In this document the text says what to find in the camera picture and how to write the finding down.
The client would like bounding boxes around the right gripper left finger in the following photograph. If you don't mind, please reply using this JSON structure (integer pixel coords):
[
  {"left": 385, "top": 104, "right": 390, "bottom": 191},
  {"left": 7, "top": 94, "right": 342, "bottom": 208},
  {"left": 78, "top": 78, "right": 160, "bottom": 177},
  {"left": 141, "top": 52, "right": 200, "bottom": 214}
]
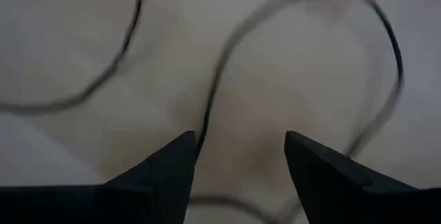
[{"left": 103, "top": 130, "right": 198, "bottom": 224}]

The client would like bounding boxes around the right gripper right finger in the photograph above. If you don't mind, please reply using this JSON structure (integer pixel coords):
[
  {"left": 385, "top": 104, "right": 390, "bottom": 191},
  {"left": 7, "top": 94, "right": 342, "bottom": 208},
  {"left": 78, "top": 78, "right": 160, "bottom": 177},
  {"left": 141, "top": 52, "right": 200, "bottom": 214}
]
[{"left": 284, "top": 130, "right": 418, "bottom": 224}]

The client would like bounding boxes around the long thin black cord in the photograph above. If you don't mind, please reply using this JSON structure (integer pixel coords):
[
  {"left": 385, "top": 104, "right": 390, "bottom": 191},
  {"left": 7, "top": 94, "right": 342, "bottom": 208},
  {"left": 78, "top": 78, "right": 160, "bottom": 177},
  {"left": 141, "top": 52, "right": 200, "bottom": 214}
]
[{"left": 0, "top": 0, "right": 404, "bottom": 224}]

